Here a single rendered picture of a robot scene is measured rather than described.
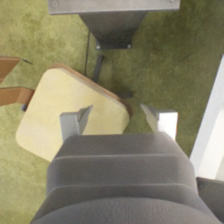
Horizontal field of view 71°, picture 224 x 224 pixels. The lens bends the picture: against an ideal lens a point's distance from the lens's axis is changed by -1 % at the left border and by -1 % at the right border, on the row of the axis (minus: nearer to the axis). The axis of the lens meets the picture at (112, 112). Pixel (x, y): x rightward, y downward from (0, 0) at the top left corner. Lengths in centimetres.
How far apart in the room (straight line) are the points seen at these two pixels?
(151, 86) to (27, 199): 153
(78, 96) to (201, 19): 102
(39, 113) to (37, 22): 80
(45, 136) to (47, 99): 15
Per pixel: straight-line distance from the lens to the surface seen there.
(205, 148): 35
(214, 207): 43
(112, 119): 60
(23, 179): 175
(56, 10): 36
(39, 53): 129
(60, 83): 60
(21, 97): 72
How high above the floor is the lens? 118
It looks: 73 degrees down
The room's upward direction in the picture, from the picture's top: 178 degrees counter-clockwise
